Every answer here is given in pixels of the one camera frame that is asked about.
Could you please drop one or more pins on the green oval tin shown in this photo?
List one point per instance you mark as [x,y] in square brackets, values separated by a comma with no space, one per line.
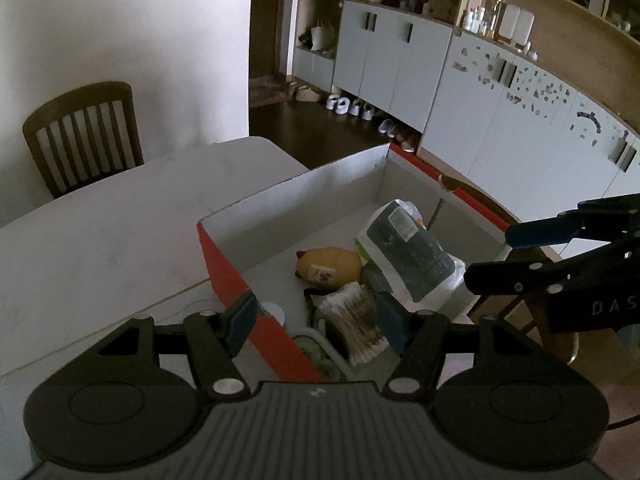
[315,347]

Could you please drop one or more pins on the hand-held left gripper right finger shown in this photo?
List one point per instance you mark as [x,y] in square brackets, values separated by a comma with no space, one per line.
[392,325]

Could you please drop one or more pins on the brown door mat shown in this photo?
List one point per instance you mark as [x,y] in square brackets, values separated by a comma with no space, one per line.
[270,92]

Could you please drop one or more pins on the dark wooden door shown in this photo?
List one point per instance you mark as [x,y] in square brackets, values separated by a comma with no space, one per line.
[270,25]

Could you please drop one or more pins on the row of shoes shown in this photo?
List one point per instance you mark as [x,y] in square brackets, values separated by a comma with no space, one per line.
[370,115]

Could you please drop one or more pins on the low grey niche cabinet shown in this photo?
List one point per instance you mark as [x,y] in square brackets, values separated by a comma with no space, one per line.
[312,67]

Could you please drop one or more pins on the yellow plush toy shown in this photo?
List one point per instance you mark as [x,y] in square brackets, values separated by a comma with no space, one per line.
[330,265]

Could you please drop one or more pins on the red cardboard box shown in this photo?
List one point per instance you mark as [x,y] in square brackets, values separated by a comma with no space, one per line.
[280,220]

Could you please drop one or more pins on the curved cabinet with stickers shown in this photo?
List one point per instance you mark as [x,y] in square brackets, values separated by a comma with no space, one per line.
[540,125]

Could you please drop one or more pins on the wooden curved-back chair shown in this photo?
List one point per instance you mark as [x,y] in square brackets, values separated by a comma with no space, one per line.
[480,201]

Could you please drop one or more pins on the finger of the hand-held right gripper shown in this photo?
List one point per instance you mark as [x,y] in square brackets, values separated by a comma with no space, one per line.
[530,234]
[495,277]

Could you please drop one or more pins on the pale green bag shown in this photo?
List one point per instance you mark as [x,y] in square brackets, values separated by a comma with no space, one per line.
[322,35]

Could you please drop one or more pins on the wooden slat-back chair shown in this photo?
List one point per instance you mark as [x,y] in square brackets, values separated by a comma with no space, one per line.
[75,105]

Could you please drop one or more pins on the white rounded containers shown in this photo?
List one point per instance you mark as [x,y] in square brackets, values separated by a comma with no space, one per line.
[516,26]

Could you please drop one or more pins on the grey two-door cabinet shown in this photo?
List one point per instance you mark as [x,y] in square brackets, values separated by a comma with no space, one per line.
[390,70]

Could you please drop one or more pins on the cotton swabs bag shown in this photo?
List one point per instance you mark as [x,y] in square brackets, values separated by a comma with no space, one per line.
[355,320]

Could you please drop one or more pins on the white round disc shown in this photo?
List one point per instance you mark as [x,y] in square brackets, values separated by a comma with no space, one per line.
[273,313]

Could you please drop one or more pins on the small white bottles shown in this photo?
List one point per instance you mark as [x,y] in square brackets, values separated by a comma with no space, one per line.
[475,20]

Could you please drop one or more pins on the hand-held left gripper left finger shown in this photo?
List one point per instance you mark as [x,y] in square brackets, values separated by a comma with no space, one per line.
[242,321]

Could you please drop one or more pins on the beige slippers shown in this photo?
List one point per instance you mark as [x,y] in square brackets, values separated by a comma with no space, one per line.
[305,93]

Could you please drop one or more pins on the green white wipes pack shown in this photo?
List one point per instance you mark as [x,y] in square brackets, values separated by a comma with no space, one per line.
[410,255]

